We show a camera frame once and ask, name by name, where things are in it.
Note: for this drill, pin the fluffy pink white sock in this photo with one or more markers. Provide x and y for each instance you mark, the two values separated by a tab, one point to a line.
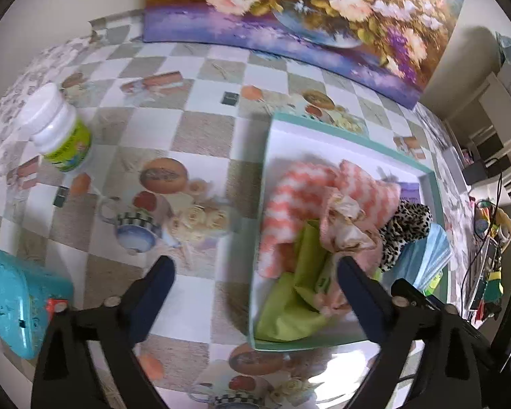
289	208
366	187

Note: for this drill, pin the checkered printed tablecloth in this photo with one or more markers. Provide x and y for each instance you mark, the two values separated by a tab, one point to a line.
196	145

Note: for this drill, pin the teal plastic container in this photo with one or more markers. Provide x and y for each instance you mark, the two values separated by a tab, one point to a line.
8	294

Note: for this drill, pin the grey floral tablecloth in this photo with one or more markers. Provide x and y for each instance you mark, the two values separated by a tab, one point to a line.
47	59

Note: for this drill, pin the colourful clutter pile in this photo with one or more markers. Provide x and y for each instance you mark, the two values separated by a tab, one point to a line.
492	221

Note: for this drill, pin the white box teal rim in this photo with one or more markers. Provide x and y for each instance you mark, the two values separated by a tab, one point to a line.
323	140

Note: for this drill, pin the purple printed packet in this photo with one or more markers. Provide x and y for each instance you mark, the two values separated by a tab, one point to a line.
411	192

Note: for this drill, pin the flower painting canvas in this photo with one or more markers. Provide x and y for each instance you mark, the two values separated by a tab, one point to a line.
302	8

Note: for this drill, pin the leopard print cloth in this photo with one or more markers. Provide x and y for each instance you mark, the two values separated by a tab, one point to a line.
404	226

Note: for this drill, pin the white bottle green label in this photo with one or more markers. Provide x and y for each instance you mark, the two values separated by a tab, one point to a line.
55	123

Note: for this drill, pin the white shelf unit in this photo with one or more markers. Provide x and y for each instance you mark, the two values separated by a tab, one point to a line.
494	106

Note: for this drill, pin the pink satin cloth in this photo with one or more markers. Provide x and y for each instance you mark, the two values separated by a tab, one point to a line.
349	230

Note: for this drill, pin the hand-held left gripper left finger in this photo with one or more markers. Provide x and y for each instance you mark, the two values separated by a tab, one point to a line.
157	289

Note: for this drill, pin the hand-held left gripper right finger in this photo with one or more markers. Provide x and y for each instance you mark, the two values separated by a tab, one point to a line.
357	298

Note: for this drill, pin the green cloth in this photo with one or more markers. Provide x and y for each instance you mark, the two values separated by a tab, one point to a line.
289	306

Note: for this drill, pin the blue face mask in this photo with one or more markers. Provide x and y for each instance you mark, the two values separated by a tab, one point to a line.
426	255

